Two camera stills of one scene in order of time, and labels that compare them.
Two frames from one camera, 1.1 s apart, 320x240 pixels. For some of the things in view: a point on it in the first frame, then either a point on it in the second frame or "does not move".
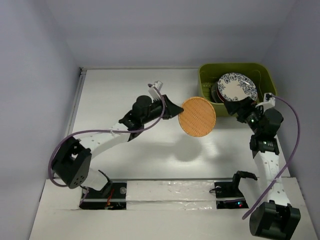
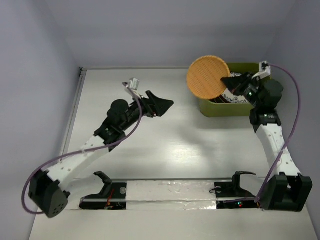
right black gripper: x=242 y=107 → x=236 y=84
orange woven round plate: x=198 y=118 → x=204 y=76
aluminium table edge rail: x=75 y=101 does not move
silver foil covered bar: x=168 y=195 does not move
